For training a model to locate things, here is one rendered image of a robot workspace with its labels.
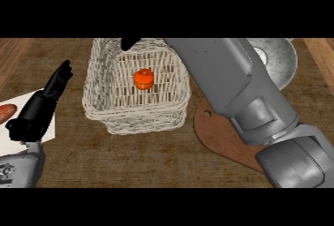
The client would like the brown wooden cutting board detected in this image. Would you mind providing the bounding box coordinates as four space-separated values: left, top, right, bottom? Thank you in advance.
192 96 266 174

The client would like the white wicker basket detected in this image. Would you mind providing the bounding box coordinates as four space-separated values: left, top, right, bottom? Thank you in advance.
81 38 193 136

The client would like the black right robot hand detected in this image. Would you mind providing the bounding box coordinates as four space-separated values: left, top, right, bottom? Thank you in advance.
119 38 142 51

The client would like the grey metal bowl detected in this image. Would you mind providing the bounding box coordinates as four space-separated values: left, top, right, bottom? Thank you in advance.
247 38 300 92

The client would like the orange squash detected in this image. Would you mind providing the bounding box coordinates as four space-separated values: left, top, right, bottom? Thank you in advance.
131 68 155 91

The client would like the white plate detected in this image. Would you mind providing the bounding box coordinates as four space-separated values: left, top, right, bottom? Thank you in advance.
0 87 57 157

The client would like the red-brown sausage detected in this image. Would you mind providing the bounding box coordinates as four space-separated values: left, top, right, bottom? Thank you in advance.
0 103 17 125

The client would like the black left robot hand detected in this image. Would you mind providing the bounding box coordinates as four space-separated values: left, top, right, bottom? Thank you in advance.
4 59 74 145

